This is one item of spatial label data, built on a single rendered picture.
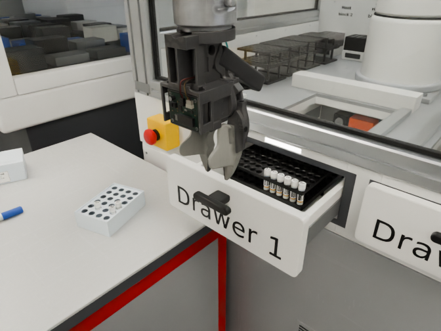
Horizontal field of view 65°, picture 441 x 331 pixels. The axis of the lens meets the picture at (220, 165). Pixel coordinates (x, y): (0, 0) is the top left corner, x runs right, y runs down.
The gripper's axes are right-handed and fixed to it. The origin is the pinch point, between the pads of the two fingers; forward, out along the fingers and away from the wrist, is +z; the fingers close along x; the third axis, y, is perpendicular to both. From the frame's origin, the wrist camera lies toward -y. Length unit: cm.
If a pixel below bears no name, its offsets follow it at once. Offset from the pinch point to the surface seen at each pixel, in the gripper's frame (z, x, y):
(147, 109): 6.0, -42.1, -17.6
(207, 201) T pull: 5.5, -0.5, 2.6
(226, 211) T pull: 5.6, 3.4, 2.5
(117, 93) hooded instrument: 13, -80, -32
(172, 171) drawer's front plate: 6.5, -13.1, -1.0
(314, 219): 8.9, 12.4, -8.4
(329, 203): 8.5, 12.4, -13.5
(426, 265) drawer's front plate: 14.0, 28.1, -15.6
